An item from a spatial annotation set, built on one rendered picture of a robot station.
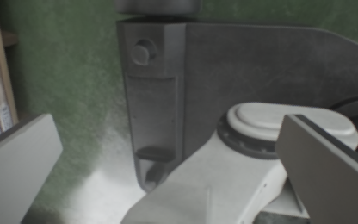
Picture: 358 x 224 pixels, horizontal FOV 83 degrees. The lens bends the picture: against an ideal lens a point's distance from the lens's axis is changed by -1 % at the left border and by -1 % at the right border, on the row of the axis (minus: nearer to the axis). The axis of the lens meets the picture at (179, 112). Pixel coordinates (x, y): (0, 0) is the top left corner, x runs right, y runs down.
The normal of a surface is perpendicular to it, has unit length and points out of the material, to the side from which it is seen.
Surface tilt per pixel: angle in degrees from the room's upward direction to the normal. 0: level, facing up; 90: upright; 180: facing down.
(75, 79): 0
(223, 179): 90
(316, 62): 0
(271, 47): 0
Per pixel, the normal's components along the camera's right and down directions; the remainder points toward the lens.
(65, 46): -0.18, 0.48
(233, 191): 0.01, -0.87
